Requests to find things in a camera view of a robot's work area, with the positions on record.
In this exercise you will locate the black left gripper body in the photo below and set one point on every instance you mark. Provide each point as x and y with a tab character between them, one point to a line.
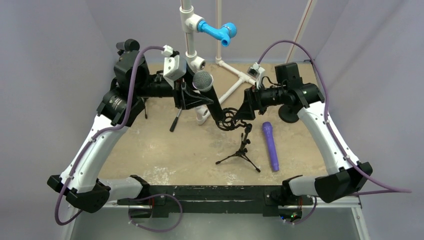
153	87

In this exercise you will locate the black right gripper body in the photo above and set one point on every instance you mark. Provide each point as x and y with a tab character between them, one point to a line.
250	102

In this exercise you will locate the black speckled condenser microphone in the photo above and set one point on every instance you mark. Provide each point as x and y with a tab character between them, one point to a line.
203	82

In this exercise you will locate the purple microphone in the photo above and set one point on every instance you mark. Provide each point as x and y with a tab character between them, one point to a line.
267	130

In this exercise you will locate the black round-base microphone stand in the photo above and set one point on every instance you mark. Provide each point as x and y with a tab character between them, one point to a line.
287	114

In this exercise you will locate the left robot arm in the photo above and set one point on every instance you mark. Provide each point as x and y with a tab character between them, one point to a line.
79	184

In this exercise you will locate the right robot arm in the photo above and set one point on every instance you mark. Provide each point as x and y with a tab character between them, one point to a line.
346	174

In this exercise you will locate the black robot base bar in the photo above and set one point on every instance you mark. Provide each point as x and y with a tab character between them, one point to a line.
267	200

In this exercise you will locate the small dark grey microphone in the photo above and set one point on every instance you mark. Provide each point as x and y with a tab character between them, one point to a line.
128	45

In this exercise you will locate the blue plastic faucet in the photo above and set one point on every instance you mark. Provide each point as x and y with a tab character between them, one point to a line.
224	34

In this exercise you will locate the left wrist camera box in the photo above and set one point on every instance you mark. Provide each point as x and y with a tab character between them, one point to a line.
174	66

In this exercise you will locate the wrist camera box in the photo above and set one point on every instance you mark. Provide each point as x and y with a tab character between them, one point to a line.
174	66
257	72

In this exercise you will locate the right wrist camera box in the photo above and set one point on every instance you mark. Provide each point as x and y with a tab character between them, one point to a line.
257	72

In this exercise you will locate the hammer with black handle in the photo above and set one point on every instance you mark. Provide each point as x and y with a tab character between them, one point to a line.
175	121

